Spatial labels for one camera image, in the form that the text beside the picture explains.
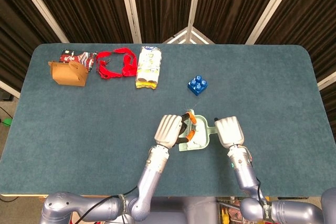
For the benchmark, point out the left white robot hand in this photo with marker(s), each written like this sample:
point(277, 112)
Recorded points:
point(168, 130)

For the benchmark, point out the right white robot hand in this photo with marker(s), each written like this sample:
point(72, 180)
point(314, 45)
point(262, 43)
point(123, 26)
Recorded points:
point(231, 132)

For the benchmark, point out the light green dustpan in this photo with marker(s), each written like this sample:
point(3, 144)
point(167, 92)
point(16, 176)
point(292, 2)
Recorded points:
point(202, 140)

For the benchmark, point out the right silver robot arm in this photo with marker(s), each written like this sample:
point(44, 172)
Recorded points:
point(244, 176)

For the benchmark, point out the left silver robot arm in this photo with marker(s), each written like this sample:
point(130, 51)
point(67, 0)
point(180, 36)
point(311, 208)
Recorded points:
point(152, 176)

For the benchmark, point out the blue building block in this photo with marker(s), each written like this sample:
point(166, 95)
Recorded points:
point(197, 85)

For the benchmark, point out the yellow white snack package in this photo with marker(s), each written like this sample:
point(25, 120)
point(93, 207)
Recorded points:
point(148, 66)

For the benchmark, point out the silver robot torso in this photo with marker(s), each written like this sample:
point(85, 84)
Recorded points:
point(194, 211)

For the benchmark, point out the brown cardboard gable box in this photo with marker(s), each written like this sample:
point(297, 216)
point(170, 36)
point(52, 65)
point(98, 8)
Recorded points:
point(69, 75)

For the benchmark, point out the red black snack packet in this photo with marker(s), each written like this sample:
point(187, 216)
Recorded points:
point(78, 57)

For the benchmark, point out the white partition frame post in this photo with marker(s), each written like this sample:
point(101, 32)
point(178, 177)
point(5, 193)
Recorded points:
point(270, 9)
point(42, 9)
point(131, 6)
point(194, 6)

